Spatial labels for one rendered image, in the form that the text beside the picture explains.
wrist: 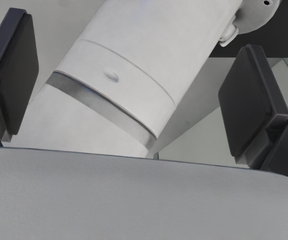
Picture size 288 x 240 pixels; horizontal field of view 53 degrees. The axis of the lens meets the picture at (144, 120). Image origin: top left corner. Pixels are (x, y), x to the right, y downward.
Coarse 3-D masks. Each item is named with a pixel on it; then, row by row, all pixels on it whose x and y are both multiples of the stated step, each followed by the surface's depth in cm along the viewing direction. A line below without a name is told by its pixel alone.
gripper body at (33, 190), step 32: (0, 160) 6; (32, 160) 6; (64, 160) 6; (96, 160) 7; (128, 160) 7; (160, 160) 7; (0, 192) 6; (32, 192) 6; (64, 192) 6; (96, 192) 6; (128, 192) 6; (160, 192) 6; (192, 192) 6; (224, 192) 7; (256, 192) 7; (0, 224) 5; (32, 224) 5; (64, 224) 5; (96, 224) 6; (128, 224) 6; (160, 224) 6; (192, 224) 6; (224, 224) 6; (256, 224) 6
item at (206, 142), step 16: (192, 128) 206; (208, 128) 192; (224, 128) 180; (176, 144) 212; (192, 144) 198; (208, 144) 185; (224, 144) 174; (176, 160) 204; (192, 160) 190; (208, 160) 178; (224, 160) 168
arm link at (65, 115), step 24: (48, 96) 24; (72, 96) 23; (96, 96) 23; (24, 120) 24; (48, 120) 23; (72, 120) 23; (96, 120) 23; (120, 120) 23; (24, 144) 22; (48, 144) 22; (72, 144) 22; (96, 144) 23; (120, 144) 24; (144, 144) 26
